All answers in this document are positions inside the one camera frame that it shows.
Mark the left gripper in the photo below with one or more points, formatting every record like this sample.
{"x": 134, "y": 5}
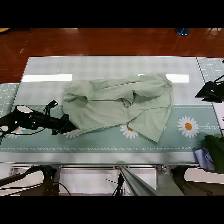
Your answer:
{"x": 60, "y": 126}

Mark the pale green shirt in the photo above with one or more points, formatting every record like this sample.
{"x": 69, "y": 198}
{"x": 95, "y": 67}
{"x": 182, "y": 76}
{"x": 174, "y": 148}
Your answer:
{"x": 113, "y": 106}

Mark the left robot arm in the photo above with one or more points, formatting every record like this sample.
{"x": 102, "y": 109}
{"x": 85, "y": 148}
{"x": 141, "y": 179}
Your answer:
{"x": 23, "y": 119}

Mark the blue purple garment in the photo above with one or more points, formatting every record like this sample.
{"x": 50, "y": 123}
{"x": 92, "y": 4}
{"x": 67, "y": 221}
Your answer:
{"x": 203, "y": 160}

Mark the dark green garment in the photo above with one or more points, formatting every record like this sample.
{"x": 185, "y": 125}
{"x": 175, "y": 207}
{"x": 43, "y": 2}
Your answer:
{"x": 216, "y": 150}

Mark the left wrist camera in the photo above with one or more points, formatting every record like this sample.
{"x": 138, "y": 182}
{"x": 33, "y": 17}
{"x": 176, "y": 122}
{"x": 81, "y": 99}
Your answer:
{"x": 50, "y": 106}

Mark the silver frame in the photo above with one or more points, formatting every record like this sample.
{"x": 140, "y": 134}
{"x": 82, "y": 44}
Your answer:
{"x": 140, "y": 186}

